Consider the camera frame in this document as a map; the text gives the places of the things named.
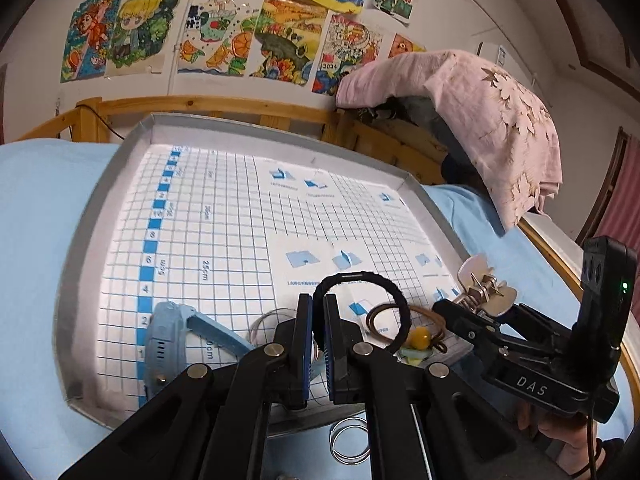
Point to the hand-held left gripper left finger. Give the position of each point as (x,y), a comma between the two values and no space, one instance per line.
(305,350)

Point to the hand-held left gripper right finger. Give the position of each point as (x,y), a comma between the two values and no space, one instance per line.
(328,350)

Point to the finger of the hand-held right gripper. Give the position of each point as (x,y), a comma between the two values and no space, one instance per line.
(535,325)
(465,325)

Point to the beige hair claw clip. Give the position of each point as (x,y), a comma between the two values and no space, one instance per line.
(472,266)

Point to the light blue wrist watch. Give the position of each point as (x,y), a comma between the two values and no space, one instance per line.
(162,335)

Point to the grey tray with grid paper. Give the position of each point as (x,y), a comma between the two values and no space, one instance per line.
(225,220)

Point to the person's right hand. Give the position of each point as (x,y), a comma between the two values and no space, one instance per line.
(565,440)

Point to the red curtain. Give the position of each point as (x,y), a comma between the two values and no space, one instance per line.
(622,195)

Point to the pink floral quilt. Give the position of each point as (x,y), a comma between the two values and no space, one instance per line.
(475,110)

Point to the dark cloth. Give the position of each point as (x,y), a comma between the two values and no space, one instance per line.
(420,110)

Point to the wooden bed headboard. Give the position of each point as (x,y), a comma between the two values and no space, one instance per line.
(200,105)

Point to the small orange drawing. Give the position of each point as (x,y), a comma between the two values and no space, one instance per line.
(402,46)

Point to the colourful dragon calendar drawing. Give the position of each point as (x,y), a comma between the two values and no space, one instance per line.
(350,50)

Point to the orange landscape drawing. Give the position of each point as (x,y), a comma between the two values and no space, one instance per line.
(290,40)

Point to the turtle and fish drawing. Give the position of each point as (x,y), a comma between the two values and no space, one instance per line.
(220,40)

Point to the blond character drawing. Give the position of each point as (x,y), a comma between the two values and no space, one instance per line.
(135,30)

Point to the orange-haired figure blue drawing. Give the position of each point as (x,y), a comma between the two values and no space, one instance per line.
(87,35)

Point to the wooden bed side rail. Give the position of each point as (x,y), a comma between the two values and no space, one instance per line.
(547,256)

